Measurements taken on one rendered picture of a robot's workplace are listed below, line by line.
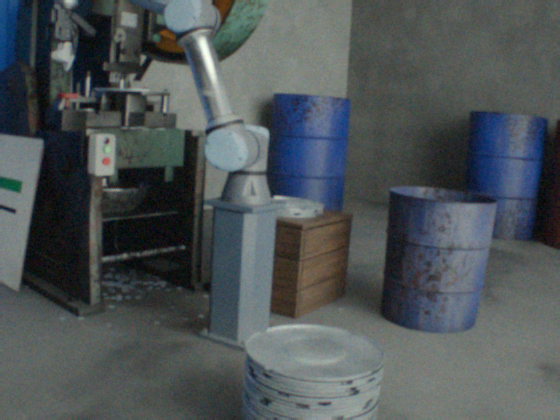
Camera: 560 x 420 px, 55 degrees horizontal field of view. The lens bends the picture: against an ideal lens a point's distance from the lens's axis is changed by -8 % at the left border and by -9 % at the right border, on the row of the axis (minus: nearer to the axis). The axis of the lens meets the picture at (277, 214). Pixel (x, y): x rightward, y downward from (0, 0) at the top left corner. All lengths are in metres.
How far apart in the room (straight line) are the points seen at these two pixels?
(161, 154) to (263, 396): 1.29
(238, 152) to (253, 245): 0.31
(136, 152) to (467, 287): 1.29
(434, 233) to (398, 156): 3.25
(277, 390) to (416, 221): 1.06
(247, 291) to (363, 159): 3.77
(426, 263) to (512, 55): 3.07
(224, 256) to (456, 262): 0.81
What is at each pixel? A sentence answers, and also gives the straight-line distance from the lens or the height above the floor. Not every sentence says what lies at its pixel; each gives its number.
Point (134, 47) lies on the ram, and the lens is 2.30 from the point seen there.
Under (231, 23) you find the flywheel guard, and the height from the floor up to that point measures 1.08.
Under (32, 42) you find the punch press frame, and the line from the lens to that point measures 2.62.
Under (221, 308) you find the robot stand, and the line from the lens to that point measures 1.84.
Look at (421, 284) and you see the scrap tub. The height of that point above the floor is 0.18.
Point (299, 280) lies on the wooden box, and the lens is 2.09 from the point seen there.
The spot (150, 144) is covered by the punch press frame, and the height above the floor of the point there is 0.59.
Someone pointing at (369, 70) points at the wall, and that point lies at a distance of 5.45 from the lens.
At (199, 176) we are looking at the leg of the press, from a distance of 2.29.
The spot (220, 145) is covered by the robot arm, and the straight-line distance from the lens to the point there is 1.61.
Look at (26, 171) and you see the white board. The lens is 2.38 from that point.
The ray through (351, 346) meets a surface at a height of 0.24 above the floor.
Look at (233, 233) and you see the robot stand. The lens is 1.75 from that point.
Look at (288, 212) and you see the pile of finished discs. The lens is 2.18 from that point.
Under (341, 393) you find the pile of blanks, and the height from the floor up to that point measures 0.22.
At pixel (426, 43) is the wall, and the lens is 5.20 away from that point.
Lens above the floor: 0.72
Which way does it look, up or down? 10 degrees down
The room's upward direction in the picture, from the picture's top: 4 degrees clockwise
